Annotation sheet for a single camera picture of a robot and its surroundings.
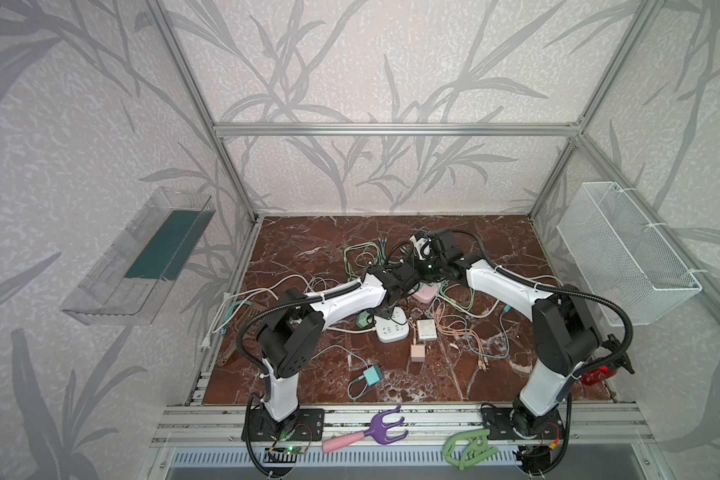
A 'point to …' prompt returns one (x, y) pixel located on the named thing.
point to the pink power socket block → (426, 292)
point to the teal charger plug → (371, 375)
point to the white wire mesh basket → (632, 271)
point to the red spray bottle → (597, 375)
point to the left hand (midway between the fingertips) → (378, 299)
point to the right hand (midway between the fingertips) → (400, 263)
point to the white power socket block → (392, 329)
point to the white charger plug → (426, 330)
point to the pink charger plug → (417, 353)
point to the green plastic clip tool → (467, 447)
